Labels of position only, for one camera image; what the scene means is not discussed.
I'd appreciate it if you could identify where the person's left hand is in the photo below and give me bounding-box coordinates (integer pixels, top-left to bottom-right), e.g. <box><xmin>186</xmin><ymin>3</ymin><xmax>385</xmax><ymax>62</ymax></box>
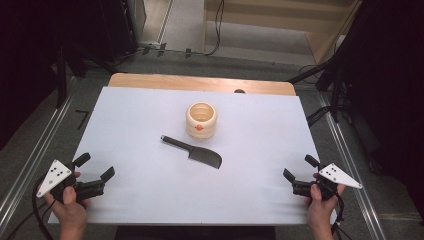
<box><xmin>43</xmin><ymin>171</ymin><xmax>91</xmax><ymax>232</ymax></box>

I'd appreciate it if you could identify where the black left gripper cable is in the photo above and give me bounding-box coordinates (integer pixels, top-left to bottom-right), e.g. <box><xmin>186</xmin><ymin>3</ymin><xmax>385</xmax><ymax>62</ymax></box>
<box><xmin>6</xmin><ymin>174</ymin><xmax>63</xmax><ymax>240</ymax></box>

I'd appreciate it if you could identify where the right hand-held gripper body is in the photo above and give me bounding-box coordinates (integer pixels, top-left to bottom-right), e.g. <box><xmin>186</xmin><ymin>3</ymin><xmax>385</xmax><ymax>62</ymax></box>
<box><xmin>292</xmin><ymin>162</ymin><xmax>363</xmax><ymax>201</ymax></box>

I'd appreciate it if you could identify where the white board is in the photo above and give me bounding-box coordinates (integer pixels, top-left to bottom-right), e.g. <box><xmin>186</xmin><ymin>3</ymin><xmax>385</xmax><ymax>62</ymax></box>
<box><xmin>48</xmin><ymin>86</ymin><xmax>338</xmax><ymax>226</ymax></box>

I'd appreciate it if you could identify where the metal floor rail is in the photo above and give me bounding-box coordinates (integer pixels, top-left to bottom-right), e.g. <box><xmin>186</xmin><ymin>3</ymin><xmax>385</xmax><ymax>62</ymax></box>
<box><xmin>0</xmin><ymin>76</ymin><xmax>80</xmax><ymax>231</ymax></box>
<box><xmin>317</xmin><ymin>92</ymin><xmax>388</xmax><ymax>240</ymax></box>

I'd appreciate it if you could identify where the black floor cable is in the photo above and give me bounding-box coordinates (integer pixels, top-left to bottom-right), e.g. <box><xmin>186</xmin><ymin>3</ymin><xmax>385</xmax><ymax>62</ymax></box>
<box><xmin>305</xmin><ymin>105</ymin><xmax>333</xmax><ymax>128</ymax></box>

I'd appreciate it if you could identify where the person's right hand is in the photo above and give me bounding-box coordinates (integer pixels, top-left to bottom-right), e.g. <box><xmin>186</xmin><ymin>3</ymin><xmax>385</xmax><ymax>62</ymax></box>
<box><xmin>304</xmin><ymin>172</ymin><xmax>346</xmax><ymax>229</ymax></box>

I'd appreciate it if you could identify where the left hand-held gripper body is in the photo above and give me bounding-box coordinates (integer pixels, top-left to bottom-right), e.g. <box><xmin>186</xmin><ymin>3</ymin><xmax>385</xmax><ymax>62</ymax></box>
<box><xmin>36</xmin><ymin>159</ymin><xmax>106</xmax><ymax>204</ymax></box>

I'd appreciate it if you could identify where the black metal stand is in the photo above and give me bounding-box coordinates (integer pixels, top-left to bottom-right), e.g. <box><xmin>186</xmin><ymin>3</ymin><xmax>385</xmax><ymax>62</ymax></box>
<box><xmin>288</xmin><ymin>56</ymin><xmax>346</xmax><ymax>124</ymax></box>
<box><xmin>53</xmin><ymin>43</ymin><xmax>116</xmax><ymax>109</ymax></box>

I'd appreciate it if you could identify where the power strip with plugs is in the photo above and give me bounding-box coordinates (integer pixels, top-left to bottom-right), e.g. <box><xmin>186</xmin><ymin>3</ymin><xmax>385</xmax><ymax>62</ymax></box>
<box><xmin>139</xmin><ymin>40</ymin><xmax>168</xmax><ymax>57</ymax></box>

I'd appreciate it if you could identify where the black hanging cable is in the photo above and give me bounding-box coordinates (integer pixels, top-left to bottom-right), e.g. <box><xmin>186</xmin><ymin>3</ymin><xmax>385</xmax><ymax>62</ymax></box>
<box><xmin>203</xmin><ymin>0</ymin><xmax>226</xmax><ymax>57</ymax></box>

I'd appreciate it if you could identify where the cream wooden cup orange mark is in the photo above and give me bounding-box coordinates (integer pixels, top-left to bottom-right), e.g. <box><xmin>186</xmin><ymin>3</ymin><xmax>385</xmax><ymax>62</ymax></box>
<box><xmin>185</xmin><ymin>101</ymin><xmax>218</xmax><ymax>140</ymax></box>

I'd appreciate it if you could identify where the wooden table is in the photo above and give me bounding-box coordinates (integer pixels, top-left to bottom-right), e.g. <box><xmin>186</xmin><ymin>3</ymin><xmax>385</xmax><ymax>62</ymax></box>
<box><xmin>108</xmin><ymin>73</ymin><xmax>297</xmax><ymax>97</ymax></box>

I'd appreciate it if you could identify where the black kitchen knife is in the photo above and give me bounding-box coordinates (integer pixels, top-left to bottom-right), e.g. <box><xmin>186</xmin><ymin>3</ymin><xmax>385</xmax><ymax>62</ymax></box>
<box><xmin>160</xmin><ymin>134</ymin><xmax>223</xmax><ymax>170</ymax></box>

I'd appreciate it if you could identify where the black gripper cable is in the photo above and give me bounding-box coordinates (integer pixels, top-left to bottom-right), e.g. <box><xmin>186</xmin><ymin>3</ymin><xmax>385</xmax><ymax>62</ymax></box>
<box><xmin>6</xmin><ymin>174</ymin><xmax>63</xmax><ymax>240</ymax></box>
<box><xmin>330</xmin><ymin>193</ymin><xmax>352</xmax><ymax>240</ymax></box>

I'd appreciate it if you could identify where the light wooden cabinet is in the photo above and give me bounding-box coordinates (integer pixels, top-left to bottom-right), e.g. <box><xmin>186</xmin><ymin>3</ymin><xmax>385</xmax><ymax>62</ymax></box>
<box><xmin>203</xmin><ymin>0</ymin><xmax>364</xmax><ymax>65</ymax></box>

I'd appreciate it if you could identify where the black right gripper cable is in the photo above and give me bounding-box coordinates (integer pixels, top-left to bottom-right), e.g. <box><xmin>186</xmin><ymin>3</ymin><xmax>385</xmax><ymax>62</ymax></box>
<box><xmin>330</xmin><ymin>193</ymin><xmax>352</xmax><ymax>240</ymax></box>

